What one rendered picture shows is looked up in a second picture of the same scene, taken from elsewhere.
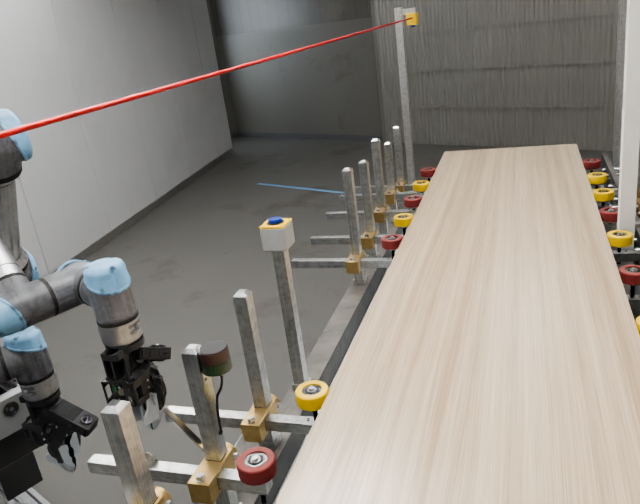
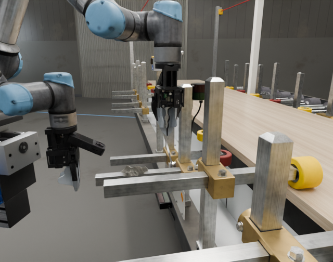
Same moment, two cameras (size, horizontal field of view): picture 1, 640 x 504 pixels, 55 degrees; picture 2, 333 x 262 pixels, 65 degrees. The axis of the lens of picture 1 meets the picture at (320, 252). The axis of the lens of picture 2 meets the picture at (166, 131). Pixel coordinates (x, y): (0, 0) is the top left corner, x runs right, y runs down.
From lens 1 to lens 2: 1.00 m
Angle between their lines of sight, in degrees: 30
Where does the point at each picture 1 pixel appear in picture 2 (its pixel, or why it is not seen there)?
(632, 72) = (257, 30)
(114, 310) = (178, 33)
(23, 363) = (64, 94)
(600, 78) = not seen: hidden behind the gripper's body
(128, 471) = (216, 131)
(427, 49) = (103, 56)
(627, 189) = (253, 77)
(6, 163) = not seen: outside the picture
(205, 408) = (189, 125)
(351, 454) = not seen: hidden behind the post
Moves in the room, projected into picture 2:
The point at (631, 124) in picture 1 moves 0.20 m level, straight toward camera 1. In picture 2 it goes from (256, 51) to (266, 51)
